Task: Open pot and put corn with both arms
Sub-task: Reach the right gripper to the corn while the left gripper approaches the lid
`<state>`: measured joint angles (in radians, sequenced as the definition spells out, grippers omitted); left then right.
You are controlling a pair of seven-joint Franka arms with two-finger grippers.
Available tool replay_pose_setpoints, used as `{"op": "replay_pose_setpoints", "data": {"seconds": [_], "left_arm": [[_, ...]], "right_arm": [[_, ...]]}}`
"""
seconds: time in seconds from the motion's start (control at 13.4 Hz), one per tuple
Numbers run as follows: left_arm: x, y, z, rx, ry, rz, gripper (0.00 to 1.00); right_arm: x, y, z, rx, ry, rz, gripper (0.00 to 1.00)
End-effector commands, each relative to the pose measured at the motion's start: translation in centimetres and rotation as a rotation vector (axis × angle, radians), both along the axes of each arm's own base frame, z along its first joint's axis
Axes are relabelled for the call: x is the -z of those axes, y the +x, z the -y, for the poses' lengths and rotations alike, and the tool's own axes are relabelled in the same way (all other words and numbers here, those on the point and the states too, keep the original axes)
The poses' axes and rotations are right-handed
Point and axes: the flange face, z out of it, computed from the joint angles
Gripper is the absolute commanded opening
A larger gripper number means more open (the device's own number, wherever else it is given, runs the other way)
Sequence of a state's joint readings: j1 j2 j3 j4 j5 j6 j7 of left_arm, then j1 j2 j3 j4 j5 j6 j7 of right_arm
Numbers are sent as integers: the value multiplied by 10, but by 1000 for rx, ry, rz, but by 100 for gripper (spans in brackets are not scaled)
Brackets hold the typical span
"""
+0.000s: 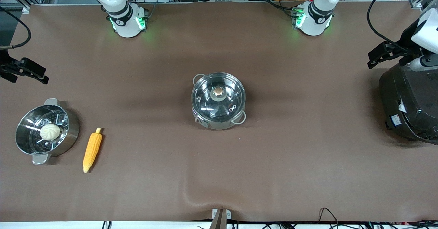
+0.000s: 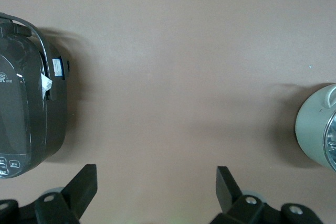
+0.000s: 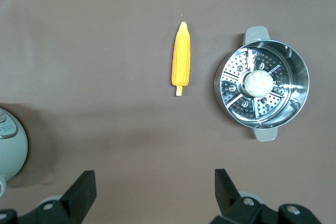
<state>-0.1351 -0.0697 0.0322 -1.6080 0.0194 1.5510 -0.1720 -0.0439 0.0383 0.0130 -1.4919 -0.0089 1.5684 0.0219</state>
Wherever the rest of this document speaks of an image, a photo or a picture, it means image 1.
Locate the steel steamer pot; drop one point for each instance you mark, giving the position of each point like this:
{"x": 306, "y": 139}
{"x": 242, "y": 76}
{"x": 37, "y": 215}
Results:
{"x": 66, "y": 133}

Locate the steel cooking pot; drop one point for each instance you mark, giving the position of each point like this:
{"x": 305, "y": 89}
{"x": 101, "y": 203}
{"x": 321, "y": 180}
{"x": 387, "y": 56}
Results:
{"x": 219, "y": 125}

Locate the glass pot lid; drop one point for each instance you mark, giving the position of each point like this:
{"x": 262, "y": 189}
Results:
{"x": 205, "y": 99}

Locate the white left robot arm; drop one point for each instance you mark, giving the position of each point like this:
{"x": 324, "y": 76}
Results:
{"x": 313, "y": 22}

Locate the yellow corn cob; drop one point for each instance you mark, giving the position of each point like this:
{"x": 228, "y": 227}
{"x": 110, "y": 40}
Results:
{"x": 92, "y": 150}

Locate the black rice cooker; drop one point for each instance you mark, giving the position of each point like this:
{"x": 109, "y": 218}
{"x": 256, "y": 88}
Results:
{"x": 409, "y": 102}

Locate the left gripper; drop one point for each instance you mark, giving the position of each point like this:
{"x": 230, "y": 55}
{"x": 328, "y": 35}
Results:
{"x": 406, "y": 39}

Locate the white steamed bun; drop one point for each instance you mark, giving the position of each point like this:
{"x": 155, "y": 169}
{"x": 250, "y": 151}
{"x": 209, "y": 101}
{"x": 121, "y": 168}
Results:
{"x": 50, "y": 132}

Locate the metal table edge bracket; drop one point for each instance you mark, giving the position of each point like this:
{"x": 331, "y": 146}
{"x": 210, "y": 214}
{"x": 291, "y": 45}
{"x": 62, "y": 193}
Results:
{"x": 221, "y": 216}

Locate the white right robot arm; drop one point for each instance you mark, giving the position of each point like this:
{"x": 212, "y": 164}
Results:
{"x": 126, "y": 22}

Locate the brown table mat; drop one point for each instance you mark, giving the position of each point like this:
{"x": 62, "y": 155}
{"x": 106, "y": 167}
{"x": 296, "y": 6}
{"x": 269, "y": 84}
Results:
{"x": 308, "y": 160}

